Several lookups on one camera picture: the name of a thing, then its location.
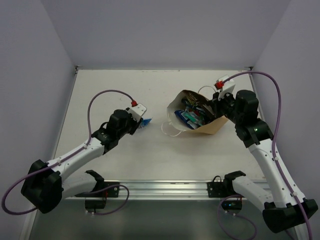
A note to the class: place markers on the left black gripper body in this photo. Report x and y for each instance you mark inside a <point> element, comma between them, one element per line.
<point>136,123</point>

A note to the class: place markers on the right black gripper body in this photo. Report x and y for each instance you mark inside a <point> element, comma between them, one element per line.
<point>224,106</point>

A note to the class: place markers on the blue snack packet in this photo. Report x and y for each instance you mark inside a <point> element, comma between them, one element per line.
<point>144,123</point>

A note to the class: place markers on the brown paper bag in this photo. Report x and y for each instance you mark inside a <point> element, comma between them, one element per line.
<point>173,126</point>

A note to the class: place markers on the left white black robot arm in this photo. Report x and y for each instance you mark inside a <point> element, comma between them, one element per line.
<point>52,181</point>

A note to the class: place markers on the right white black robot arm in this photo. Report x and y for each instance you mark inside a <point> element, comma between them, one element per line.
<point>284,206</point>

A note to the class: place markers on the black snack bag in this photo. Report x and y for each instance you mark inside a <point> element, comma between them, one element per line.
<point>199,101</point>

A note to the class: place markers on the teal snack packet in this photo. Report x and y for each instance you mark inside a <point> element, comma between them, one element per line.
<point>192,120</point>

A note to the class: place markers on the left black controller box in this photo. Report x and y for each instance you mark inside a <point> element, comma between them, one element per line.
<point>92,205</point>

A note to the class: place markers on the black controller box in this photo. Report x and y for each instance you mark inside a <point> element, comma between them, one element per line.
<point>232,205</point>
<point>92,205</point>

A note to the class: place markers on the right black controller box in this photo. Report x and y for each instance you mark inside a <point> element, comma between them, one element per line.
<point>232,205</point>

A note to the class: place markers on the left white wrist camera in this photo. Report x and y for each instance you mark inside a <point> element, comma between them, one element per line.
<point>137,111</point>

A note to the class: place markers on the aluminium mounting rail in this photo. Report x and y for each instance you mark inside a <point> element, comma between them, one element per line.
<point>146,189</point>

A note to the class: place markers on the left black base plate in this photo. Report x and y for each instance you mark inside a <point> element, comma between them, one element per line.
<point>105,189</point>

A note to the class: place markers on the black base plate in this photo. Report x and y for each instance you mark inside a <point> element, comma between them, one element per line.
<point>220,188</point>
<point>105,189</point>

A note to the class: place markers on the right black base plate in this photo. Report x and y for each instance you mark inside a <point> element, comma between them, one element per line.
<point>220,188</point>

